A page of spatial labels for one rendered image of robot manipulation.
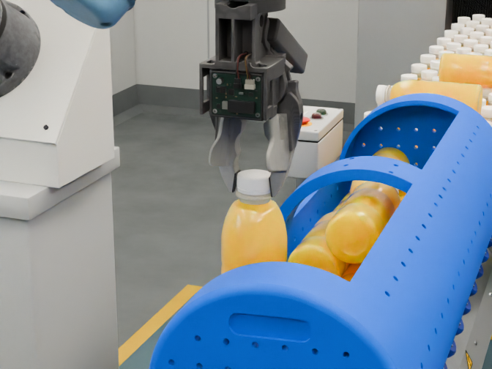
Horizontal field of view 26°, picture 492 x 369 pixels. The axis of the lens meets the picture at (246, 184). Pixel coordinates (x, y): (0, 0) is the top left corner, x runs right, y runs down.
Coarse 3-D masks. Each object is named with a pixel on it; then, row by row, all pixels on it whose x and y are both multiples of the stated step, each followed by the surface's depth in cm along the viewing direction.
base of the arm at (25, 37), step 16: (0, 0) 176; (16, 16) 178; (0, 32) 174; (16, 32) 177; (32, 32) 180; (0, 48) 175; (16, 48) 177; (32, 48) 179; (0, 64) 176; (16, 64) 177; (32, 64) 180; (0, 80) 177; (16, 80) 179; (0, 96) 180
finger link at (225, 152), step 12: (228, 120) 111; (240, 120) 112; (228, 132) 112; (240, 132) 112; (216, 144) 110; (228, 144) 113; (216, 156) 110; (228, 156) 113; (228, 168) 114; (228, 180) 114
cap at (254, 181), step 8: (240, 176) 113; (248, 176) 113; (256, 176) 113; (264, 176) 113; (240, 184) 113; (248, 184) 112; (256, 184) 112; (264, 184) 112; (240, 192) 113; (248, 192) 113; (256, 192) 112; (264, 192) 113
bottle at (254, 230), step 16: (240, 208) 113; (256, 208) 113; (272, 208) 114; (224, 224) 115; (240, 224) 113; (256, 224) 112; (272, 224) 113; (224, 240) 114; (240, 240) 113; (256, 240) 112; (272, 240) 113; (224, 256) 115; (240, 256) 113; (256, 256) 113; (272, 256) 113; (224, 272) 115
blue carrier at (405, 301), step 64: (384, 128) 186; (448, 128) 165; (320, 192) 172; (448, 192) 144; (384, 256) 117; (448, 256) 130; (192, 320) 108; (256, 320) 106; (320, 320) 103; (384, 320) 106; (448, 320) 124
